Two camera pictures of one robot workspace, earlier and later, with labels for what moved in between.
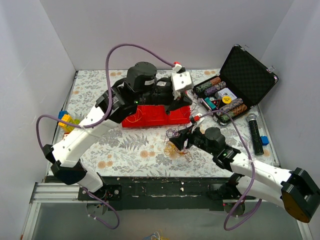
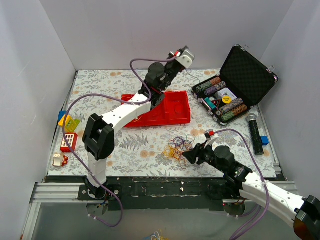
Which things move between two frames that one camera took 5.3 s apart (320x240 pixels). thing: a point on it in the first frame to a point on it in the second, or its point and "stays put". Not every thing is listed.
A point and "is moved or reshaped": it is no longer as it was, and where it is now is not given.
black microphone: (252, 118) stays put
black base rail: (133, 193) stays put
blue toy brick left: (61, 114) stays put
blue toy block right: (264, 140) stays put
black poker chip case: (243, 81) stays put
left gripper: (171, 99) to (178, 63)
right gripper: (189, 139) to (198, 155)
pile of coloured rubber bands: (174, 129) is moved or reshaped
